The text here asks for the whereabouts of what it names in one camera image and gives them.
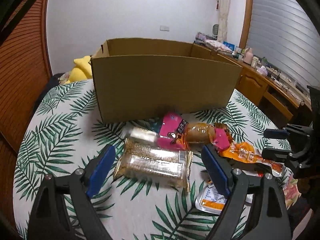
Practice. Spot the palm leaf tablecloth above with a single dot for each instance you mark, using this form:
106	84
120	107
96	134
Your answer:
66	132

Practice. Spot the small white desk fan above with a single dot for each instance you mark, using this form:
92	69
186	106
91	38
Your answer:
215	30

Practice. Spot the white wall switch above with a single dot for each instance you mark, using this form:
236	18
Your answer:
164	28

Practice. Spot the pink thermos bottle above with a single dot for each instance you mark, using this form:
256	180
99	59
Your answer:
248	56

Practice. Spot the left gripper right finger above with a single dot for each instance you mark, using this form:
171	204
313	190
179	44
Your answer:
267	219

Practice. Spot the folded floral cloth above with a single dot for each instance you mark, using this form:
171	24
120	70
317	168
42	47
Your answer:
217	46

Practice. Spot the floral bed sheet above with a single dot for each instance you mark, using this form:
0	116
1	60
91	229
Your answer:
291	192

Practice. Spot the white orange snack packet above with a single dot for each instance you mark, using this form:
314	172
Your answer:
209	200

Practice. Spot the pink drumstick snack pack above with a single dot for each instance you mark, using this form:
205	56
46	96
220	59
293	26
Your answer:
175	133

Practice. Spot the brown cardboard box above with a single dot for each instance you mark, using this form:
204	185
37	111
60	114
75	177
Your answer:
142	78

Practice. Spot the wooden louvered wardrobe door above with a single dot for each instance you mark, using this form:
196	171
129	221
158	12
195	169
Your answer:
25	71

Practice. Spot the yellow plush toy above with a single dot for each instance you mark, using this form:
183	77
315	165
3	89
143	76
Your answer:
81	71

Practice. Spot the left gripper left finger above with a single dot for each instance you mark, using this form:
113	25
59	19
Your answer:
49	217

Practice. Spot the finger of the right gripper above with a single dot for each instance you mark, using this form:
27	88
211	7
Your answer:
276	155
284	133

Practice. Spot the white wafer clear pack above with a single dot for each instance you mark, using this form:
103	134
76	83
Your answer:
139	135

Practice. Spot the brown grain bar pack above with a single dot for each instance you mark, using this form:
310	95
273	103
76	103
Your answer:
145	162

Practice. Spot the wooden desk cabinet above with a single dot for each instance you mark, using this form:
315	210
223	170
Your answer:
277	103

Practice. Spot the window roller shutter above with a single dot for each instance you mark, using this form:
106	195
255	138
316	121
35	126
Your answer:
281	31

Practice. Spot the white curtain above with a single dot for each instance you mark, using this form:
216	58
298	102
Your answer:
223	8

